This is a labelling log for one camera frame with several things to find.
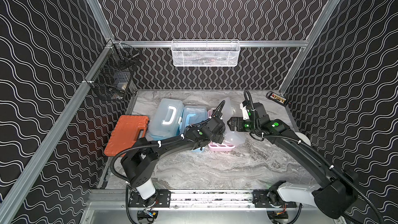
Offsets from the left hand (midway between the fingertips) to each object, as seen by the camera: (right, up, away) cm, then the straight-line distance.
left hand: (216, 127), depth 84 cm
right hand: (+10, +4, -4) cm, 11 cm away
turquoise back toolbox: (-29, +3, +6) cm, 29 cm away
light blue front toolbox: (-13, +6, +7) cm, 16 cm away
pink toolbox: (+8, -5, -6) cm, 11 cm away
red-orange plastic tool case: (-54, -5, +9) cm, 55 cm away
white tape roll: (+55, -8, +11) cm, 57 cm away
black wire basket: (-63, +28, +11) cm, 70 cm away
